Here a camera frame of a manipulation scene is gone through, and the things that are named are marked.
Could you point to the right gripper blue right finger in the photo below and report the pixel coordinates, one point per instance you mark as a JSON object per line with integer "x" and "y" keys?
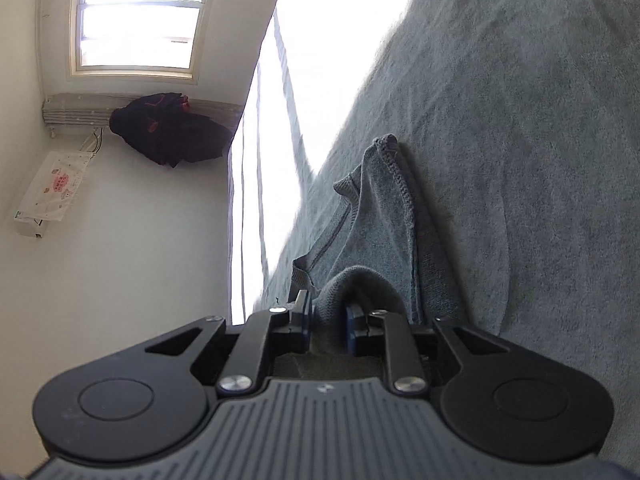
{"x": 361, "y": 338}

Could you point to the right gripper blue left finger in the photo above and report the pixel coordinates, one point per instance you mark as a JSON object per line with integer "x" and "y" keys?
{"x": 301, "y": 311}

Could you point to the grey knitted cat sweater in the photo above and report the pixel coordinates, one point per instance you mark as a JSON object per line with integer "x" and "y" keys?
{"x": 375, "y": 245}

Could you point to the grey bed sheet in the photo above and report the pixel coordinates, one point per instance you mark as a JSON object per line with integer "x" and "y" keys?
{"x": 520, "y": 119}

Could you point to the dark clothes hanging on wall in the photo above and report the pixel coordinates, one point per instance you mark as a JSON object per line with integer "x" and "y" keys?
{"x": 163, "y": 128}

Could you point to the wall air conditioner with cover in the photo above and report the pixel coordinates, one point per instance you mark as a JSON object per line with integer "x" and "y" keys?
{"x": 51, "y": 191}

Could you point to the window with white frame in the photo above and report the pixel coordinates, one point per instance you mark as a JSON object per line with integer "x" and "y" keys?
{"x": 137, "y": 38}

